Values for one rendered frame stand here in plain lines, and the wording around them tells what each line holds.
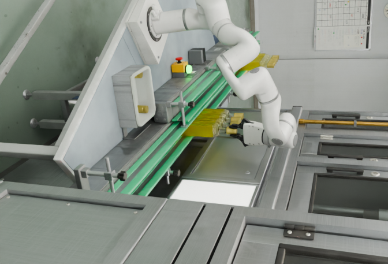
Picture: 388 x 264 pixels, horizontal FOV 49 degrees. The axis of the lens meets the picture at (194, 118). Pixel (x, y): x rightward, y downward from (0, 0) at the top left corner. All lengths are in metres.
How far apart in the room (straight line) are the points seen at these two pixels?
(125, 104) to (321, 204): 0.86
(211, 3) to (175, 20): 0.23
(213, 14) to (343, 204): 0.87
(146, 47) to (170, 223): 1.11
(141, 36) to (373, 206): 1.14
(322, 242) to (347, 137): 1.40
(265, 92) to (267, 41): 6.28
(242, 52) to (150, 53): 0.49
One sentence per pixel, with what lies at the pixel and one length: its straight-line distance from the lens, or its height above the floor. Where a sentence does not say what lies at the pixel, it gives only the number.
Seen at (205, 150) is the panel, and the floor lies 1.01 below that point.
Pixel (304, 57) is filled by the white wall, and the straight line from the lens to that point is 7.86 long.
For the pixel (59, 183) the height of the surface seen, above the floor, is 0.42.
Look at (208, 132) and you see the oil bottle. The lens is 1.94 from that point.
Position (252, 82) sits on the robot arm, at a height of 1.30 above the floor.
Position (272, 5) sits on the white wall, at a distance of 7.76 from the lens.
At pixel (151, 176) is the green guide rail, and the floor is 0.93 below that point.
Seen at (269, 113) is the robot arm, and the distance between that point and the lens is 1.66.
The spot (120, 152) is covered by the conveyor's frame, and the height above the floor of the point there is 0.81.
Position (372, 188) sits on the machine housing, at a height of 1.74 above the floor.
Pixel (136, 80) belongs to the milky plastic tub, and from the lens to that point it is 1.86.
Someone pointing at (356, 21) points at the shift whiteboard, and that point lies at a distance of 7.70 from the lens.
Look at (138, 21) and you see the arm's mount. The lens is 1.83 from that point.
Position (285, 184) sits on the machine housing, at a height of 1.41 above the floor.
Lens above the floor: 1.62
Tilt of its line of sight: 19 degrees down
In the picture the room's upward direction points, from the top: 92 degrees clockwise
